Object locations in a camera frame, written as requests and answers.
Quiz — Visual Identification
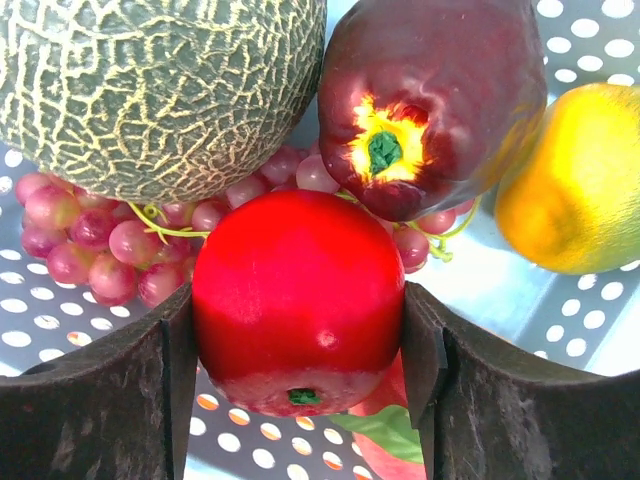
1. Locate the yellow green citrus fruit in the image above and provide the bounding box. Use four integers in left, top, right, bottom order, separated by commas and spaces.
494, 83, 639, 275

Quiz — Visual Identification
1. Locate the pink peach with leaf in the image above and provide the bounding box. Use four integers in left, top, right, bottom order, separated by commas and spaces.
329, 355, 427, 480

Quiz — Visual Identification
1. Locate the red grape bunch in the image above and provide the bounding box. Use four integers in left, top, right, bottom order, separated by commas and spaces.
14, 146, 476, 307

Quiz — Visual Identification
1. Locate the bright red apple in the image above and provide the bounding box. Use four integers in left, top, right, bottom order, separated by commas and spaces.
192, 190, 405, 417

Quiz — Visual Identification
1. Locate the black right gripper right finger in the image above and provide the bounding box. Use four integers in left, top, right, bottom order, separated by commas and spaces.
402, 283, 639, 480

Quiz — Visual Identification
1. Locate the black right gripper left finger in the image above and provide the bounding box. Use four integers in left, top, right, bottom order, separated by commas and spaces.
1, 286, 197, 479

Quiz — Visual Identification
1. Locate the green netted melon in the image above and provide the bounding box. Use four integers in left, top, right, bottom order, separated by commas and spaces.
1, 0, 327, 204

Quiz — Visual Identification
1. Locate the dark red apple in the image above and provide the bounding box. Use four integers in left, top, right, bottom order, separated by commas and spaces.
318, 0, 547, 221

